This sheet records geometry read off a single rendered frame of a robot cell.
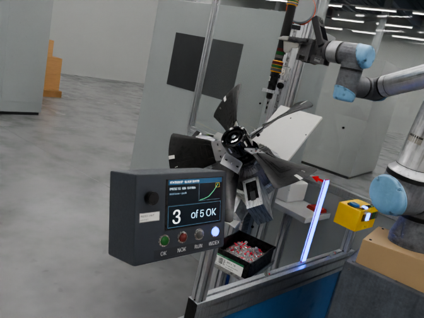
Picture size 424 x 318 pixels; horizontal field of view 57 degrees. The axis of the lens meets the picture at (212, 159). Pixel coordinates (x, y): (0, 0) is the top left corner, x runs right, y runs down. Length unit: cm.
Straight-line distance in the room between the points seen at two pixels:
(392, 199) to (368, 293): 31
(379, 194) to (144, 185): 71
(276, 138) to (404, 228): 85
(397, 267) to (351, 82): 60
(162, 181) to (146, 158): 378
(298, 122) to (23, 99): 582
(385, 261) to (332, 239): 100
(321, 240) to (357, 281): 102
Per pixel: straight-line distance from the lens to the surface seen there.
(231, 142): 165
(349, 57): 142
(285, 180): 148
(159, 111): 445
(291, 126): 200
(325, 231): 232
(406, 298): 133
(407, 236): 136
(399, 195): 120
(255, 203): 161
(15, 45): 709
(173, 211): 87
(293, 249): 246
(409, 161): 121
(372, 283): 134
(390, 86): 146
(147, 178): 82
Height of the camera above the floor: 150
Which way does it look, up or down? 13 degrees down
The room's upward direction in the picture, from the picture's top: 13 degrees clockwise
